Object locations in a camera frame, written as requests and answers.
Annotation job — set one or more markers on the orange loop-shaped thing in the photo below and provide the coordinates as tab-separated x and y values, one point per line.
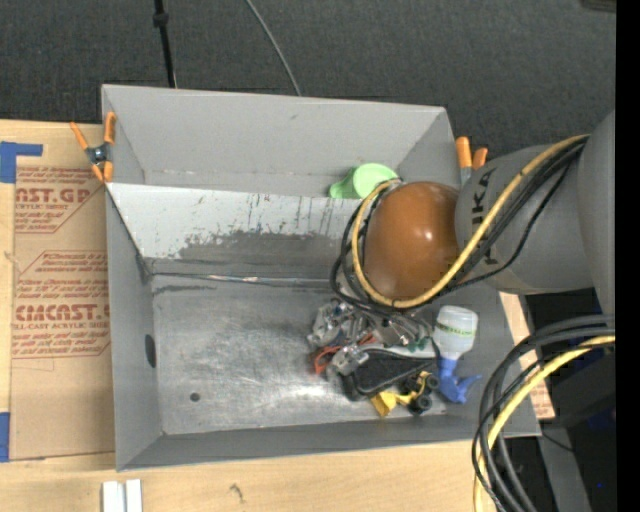
320	356

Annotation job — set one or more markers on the white spray bottle blue trigger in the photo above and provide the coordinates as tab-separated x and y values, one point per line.
454	330

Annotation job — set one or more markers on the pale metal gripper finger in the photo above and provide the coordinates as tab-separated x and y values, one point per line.
348	359
329	320

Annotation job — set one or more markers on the yellow toy digger black wheels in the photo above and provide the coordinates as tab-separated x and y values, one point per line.
419	392

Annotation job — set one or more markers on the grey metal bin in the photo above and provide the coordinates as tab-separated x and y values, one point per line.
240	350

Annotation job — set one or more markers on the green plastic cup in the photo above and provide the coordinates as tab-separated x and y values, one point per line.
367	179

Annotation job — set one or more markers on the brown cardboard board red print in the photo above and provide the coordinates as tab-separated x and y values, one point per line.
60	360

